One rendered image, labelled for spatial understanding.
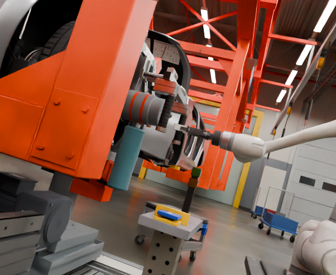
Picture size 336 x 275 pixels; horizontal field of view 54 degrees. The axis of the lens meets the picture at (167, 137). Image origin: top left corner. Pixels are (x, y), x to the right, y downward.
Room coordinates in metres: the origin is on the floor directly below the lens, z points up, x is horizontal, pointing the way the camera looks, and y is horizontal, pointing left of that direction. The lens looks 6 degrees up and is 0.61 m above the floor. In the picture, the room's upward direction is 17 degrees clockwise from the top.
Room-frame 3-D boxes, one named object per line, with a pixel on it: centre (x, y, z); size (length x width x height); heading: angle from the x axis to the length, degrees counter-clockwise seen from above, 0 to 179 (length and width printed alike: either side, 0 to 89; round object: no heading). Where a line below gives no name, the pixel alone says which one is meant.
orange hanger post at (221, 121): (5.12, -0.49, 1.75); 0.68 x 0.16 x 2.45; 76
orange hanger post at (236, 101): (6.99, -0.95, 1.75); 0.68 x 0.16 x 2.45; 76
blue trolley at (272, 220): (6.74, -2.68, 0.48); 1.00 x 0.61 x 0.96; 171
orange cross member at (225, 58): (5.38, 0.59, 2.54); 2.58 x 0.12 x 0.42; 76
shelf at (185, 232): (1.25, -0.12, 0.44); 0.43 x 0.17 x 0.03; 166
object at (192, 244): (2.61, -0.25, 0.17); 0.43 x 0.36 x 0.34; 52
